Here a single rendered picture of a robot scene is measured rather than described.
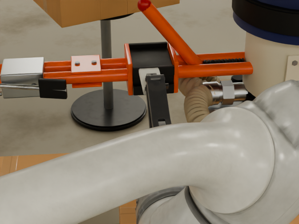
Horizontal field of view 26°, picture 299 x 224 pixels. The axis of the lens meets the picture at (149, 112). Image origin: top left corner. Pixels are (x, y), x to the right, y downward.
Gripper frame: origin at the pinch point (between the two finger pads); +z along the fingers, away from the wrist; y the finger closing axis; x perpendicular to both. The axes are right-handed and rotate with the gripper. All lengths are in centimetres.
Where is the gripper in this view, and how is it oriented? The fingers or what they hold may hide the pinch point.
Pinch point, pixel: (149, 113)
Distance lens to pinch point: 99.1
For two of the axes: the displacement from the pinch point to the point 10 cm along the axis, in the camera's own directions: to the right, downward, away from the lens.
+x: 9.9, -0.6, 1.0
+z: -1.2, -5.1, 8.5
